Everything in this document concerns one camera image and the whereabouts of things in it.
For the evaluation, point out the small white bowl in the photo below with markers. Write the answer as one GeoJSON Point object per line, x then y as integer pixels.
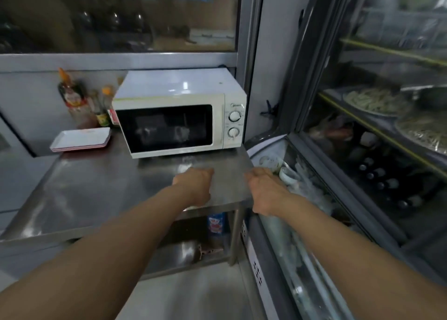
{"type": "Point", "coordinates": [289, 176]}

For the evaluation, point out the stainless steel table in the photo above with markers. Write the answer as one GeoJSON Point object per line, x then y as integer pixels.
{"type": "Point", "coordinates": [104, 187]}

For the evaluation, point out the small red blue packet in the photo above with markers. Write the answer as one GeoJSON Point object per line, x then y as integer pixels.
{"type": "Point", "coordinates": [216, 223]}

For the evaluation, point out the dark sauce bottle orange cap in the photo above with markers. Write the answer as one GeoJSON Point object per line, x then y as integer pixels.
{"type": "Point", "coordinates": [108, 98]}

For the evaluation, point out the person's left hand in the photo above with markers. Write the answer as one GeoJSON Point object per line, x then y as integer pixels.
{"type": "Point", "coordinates": [195, 187]}

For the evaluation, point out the person's right hand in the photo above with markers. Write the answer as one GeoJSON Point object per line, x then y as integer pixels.
{"type": "Point", "coordinates": [269, 194]}

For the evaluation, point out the plain white rectangular plate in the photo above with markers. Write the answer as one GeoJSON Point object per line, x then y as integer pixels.
{"type": "Point", "coordinates": [80, 151]}

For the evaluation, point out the white microwave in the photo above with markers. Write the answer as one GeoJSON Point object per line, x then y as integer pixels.
{"type": "Point", "coordinates": [174, 82]}

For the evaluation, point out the white rectangular plate orange print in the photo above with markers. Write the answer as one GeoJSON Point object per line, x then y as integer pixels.
{"type": "Point", "coordinates": [82, 137]}
{"type": "Point", "coordinates": [80, 148]}

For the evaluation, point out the plate of shredded food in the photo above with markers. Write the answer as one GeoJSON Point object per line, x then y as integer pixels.
{"type": "Point", "coordinates": [377, 101]}
{"type": "Point", "coordinates": [422, 134]}

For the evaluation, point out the small green glass bottle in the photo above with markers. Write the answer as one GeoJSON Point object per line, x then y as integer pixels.
{"type": "Point", "coordinates": [101, 117]}

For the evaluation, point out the person's right forearm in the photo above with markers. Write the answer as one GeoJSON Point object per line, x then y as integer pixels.
{"type": "Point", "coordinates": [366, 260]}

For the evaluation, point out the blue plastic clip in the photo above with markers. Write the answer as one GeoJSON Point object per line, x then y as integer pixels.
{"type": "Point", "coordinates": [269, 109]}

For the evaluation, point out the row of dark bottles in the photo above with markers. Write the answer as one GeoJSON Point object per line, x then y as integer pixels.
{"type": "Point", "coordinates": [387, 183]}

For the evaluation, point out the red sauce bottle orange cap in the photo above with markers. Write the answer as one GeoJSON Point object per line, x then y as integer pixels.
{"type": "Point", "coordinates": [75, 100]}

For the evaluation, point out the glass display fridge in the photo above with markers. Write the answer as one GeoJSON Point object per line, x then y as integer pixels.
{"type": "Point", "coordinates": [349, 190]}

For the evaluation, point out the wooden worktable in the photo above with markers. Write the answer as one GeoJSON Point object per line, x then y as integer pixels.
{"type": "Point", "coordinates": [209, 45]}

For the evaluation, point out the person's left forearm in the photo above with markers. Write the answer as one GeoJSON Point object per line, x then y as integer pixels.
{"type": "Point", "coordinates": [97, 253]}

